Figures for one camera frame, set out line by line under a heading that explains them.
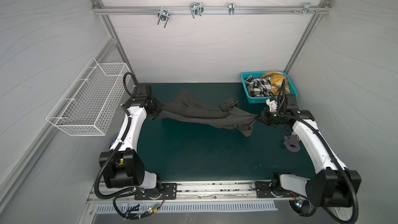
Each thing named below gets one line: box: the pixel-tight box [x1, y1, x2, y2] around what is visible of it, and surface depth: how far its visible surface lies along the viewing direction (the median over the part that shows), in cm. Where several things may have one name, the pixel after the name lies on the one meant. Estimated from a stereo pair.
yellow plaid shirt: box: [261, 71, 290, 97], surface depth 110 cm
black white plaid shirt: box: [244, 75, 275, 97], surface depth 109 cm
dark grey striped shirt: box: [158, 90, 259, 138], surface depth 97 cm
